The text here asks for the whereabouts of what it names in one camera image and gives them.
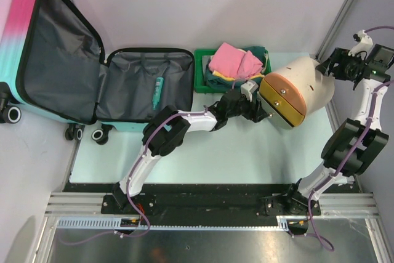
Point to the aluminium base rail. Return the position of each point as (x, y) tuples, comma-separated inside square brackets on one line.
[(203, 207)]

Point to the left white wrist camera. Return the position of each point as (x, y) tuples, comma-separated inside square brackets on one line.
[(248, 88)]

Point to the yellow towel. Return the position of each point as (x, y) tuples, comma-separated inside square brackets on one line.
[(217, 76)]

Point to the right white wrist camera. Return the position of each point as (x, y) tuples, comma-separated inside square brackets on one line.
[(363, 41)]

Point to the pink cloth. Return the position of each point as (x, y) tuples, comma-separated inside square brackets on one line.
[(232, 62)]

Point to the white cylinder with orange-yellow face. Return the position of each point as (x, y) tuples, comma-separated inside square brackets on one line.
[(293, 92)]

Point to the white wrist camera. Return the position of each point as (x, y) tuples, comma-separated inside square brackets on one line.
[(248, 88), (363, 41)]

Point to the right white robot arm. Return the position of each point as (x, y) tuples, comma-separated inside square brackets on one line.
[(357, 142)]

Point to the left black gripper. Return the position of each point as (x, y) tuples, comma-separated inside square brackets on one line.
[(255, 112)]

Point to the green plastic tray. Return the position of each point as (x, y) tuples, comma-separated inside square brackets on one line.
[(202, 58)]

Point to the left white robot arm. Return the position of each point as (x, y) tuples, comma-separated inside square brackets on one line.
[(166, 131)]

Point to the dark green shorts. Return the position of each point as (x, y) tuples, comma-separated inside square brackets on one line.
[(230, 67)]

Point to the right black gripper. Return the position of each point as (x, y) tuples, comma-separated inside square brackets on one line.
[(340, 56)]

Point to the teal tube bottle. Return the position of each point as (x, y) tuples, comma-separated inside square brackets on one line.
[(157, 92)]

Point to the pink and teal kids suitcase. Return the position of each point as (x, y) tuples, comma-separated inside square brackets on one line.
[(53, 63)]

